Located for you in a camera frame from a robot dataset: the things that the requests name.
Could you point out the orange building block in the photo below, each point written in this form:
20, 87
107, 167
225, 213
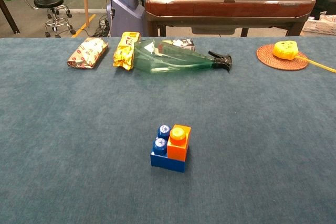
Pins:
177, 151

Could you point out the blue building block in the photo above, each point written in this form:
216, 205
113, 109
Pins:
168, 165

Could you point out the green spray bottle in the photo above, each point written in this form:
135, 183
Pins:
168, 60

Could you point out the gold yellow snack packet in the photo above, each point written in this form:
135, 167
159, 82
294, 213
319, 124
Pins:
123, 53

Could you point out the blue grey machine base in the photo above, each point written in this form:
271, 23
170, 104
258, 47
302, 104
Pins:
126, 16

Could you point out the red white snack packet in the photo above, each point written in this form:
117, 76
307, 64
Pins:
86, 53

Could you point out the round woven coaster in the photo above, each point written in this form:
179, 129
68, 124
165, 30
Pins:
265, 56

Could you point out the brown mahjong table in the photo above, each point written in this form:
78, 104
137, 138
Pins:
223, 5

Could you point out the yellow toy with stick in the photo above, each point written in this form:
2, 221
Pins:
284, 49

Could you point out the black stool with chrome footring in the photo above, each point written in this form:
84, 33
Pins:
48, 1

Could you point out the white plastic basket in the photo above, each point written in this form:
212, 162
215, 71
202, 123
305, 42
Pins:
320, 27

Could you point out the dark wooden table leg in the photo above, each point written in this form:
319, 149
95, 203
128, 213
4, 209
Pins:
10, 19

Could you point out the black bag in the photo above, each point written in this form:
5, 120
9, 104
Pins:
325, 3

